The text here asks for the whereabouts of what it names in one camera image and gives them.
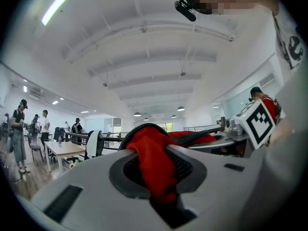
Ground person's white printed shirt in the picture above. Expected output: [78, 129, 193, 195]
[238, 1, 308, 231]

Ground black head camera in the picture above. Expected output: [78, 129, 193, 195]
[174, 0, 197, 22]

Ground wooden table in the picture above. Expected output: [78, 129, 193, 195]
[44, 141, 87, 174]

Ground white cloth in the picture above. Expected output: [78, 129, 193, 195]
[86, 130, 102, 158]

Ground long ceiling light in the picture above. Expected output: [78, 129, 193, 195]
[40, 0, 83, 26]

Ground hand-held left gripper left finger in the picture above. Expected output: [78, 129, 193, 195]
[31, 150, 174, 231]

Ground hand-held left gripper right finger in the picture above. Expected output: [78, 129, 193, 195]
[166, 145, 262, 231]

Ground person's right forearm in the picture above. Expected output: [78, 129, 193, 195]
[268, 118, 295, 149]

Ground dark side chair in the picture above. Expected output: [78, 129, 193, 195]
[26, 133, 45, 163]

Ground black metal railing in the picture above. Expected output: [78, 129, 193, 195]
[64, 124, 226, 151]

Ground red cloth with black trim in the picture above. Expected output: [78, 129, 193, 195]
[117, 123, 217, 204]

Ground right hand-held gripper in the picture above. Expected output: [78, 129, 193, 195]
[187, 99, 276, 157]

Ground ceiling air conditioner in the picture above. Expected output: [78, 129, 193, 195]
[28, 88, 46, 100]

